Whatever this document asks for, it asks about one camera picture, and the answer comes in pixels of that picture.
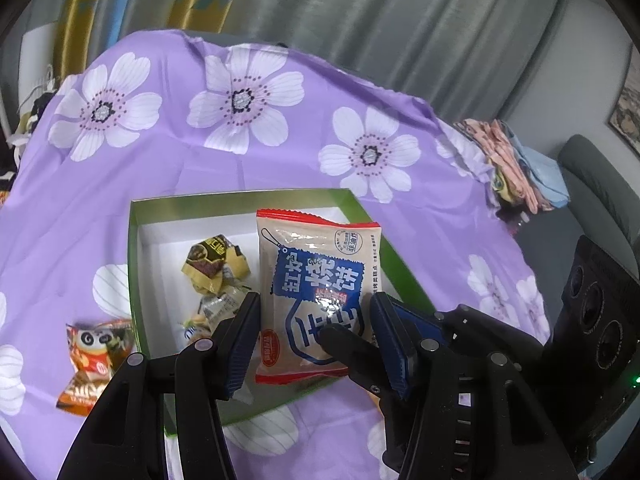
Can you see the purple floral bedsheet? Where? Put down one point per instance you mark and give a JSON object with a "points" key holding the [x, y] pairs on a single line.
{"points": [[250, 160]]}

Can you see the pink patterned folded cloth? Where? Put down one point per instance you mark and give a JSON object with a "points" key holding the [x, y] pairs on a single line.
{"points": [[492, 155]]}

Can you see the white standing appliance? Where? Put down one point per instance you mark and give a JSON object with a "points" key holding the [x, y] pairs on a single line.
{"points": [[42, 55]]}

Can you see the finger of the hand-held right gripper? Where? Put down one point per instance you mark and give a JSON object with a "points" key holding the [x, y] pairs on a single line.
{"points": [[415, 315], [350, 347]]}

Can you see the dark clothes pile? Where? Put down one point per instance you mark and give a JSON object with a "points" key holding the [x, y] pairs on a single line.
{"points": [[37, 110]]}

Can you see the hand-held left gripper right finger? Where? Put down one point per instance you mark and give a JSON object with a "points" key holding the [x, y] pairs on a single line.
{"points": [[395, 350]]}

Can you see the green cardboard box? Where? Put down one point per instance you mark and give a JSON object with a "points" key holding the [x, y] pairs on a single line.
{"points": [[165, 260]]}

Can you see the gold patterned curtain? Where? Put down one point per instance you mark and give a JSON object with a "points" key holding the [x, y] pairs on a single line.
{"points": [[85, 20]]}

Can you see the grey curtain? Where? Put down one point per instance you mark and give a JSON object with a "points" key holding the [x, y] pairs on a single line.
{"points": [[400, 25]]}

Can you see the clear candy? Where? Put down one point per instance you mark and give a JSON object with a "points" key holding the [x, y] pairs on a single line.
{"points": [[212, 310]]}

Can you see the grey sofa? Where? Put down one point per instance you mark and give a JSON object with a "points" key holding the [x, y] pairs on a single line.
{"points": [[595, 195]]}

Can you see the white blue snack packet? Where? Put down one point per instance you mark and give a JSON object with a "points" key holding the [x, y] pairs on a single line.
{"points": [[310, 260]]}

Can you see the light blue folded cloth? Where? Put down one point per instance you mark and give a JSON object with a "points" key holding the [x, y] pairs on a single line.
{"points": [[542, 170]]}

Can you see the orange snack packet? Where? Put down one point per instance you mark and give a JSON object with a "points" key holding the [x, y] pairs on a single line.
{"points": [[90, 360]]}

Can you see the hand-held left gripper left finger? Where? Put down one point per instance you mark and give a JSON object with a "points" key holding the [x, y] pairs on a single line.
{"points": [[240, 355]]}

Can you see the brown cream snack packet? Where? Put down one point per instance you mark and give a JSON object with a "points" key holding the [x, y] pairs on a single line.
{"points": [[210, 260]]}

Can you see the framed wall picture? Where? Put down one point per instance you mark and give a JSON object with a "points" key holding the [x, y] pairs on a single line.
{"points": [[627, 110]]}

